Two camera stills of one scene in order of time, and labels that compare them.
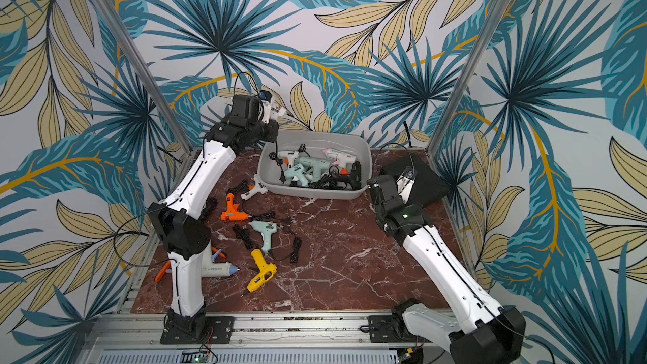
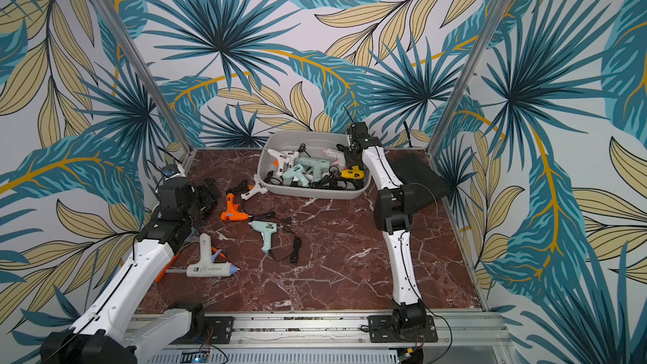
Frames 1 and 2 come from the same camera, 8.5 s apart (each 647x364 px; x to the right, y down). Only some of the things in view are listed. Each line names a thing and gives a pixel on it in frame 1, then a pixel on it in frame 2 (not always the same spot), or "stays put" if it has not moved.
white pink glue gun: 341,157 stays put
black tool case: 430,183 stays put
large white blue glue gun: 211,269 stays put
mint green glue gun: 265,228 stays put
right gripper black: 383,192 → 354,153
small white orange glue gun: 276,111 → 280,161
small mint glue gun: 297,170 stays put
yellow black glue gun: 265,273 → 354,173
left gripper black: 274,126 → 206,197
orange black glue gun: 232,211 stays put
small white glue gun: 259,188 stays put
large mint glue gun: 314,165 stays put
